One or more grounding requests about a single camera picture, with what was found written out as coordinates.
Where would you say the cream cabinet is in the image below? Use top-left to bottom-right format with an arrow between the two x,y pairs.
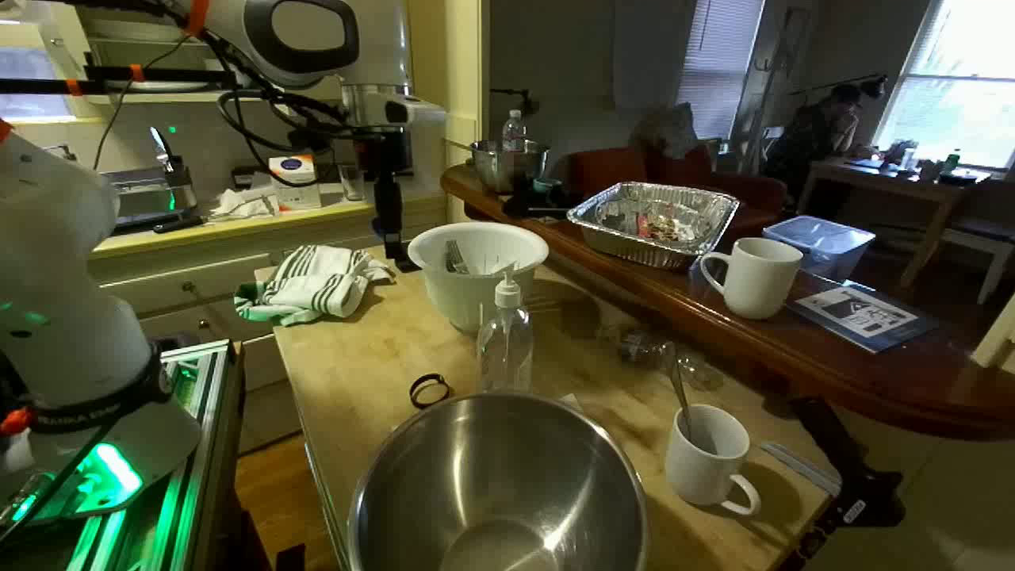
88,193 -> 447,353

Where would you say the wooden chair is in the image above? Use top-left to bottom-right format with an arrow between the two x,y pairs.
939,177 -> 1015,312

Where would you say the aluminium foil tray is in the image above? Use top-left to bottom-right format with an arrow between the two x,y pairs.
564,177 -> 743,272

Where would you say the white ceramic bowl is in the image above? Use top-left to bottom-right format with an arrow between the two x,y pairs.
408,218 -> 553,337

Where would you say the small black object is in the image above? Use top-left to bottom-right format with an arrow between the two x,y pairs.
385,245 -> 422,277

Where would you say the dark wooden counter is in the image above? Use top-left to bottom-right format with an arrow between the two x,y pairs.
442,161 -> 1015,442

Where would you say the steel mixing bowl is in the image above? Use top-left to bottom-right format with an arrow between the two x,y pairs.
345,391 -> 650,571

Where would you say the white paper pile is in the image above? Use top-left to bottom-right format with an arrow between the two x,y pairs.
210,182 -> 358,223

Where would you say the black clamp mount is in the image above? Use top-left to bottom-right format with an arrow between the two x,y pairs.
788,394 -> 909,534

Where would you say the black rubber ring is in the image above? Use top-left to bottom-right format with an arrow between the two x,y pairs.
408,372 -> 456,414

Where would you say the white green striped towel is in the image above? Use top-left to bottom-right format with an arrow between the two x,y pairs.
231,240 -> 397,331

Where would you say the small white mug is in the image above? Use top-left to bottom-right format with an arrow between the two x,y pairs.
663,404 -> 766,521

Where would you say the clear water bottle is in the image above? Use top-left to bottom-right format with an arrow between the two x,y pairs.
500,107 -> 533,186

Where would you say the narrow window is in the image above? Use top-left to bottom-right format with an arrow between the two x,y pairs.
677,0 -> 767,139

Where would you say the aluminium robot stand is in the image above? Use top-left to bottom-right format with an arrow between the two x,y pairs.
0,337 -> 247,571

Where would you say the clear pump bottle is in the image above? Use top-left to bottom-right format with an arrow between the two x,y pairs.
473,263 -> 538,397

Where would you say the tall white mug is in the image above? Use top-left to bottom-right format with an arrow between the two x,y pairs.
694,235 -> 805,325

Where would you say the wooden desk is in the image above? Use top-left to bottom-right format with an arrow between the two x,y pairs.
798,155 -> 994,289

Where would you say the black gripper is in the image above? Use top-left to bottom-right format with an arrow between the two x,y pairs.
358,123 -> 420,255

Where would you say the black metal desk device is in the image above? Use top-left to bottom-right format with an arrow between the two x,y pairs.
99,123 -> 210,235

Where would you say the blue printed booklet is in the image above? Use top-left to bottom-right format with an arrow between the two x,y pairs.
790,279 -> 939,360

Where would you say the grey cushion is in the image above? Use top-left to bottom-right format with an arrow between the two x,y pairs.
633,101 -> 700,161

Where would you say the crumpled clear plastic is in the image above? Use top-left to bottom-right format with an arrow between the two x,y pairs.
617,325 -> 726,391

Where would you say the white box with orange print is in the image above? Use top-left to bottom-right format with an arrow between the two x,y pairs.
266,152 -> 324,190

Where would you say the bright large window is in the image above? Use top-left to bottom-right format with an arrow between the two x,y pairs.
874,0 -> 1015,173

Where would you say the dark figure by window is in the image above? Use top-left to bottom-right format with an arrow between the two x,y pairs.
763,73 -> 893,203

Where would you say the cream wall shelf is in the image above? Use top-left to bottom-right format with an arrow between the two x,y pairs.
0,20 -> 242,123

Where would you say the clear plastic lidded container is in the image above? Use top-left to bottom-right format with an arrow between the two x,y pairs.
763,214 -> 878,282

